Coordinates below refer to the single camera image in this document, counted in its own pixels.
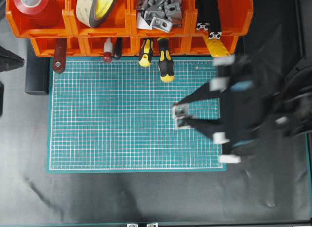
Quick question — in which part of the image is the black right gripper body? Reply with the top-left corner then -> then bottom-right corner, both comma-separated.
212,55 -> 274,164

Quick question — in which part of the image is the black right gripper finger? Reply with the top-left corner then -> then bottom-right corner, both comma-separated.
179,77 -> 230,105
186,118 -> 230,143

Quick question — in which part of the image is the silver corner bracket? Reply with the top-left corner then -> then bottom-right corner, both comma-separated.
172,103 -> 192,130

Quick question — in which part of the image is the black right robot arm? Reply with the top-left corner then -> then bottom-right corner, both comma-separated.
172,39 -> 312,164

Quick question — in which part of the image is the pile of silver corner brackets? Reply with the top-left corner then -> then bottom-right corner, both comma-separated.
136,0 -> 182,33

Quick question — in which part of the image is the orange container rack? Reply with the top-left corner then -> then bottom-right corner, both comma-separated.
6,0 -> 254,57

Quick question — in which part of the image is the black aluminium extrusion profile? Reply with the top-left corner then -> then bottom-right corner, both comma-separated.
208,0 -> 222,40

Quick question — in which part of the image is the green cutting mat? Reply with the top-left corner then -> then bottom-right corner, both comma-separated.
47,57 -> 226,173

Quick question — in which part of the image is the cream double-sided tape roll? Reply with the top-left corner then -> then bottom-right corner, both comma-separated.
76,0 -> 116,28

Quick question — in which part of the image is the small black tray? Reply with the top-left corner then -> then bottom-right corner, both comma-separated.
25,40 -> 50,95

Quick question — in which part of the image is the red tape roll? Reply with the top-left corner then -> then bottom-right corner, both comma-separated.
13,0 -> 62,27

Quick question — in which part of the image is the yellow black screwdriver handle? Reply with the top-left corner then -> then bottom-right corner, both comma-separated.
138,38 -> 153,67

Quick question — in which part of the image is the red white tool handle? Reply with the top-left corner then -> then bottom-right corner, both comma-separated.
103,38 -> 113,63

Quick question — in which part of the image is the brown wooden tool handle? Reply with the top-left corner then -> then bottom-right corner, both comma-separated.
52,38 -> 67,74

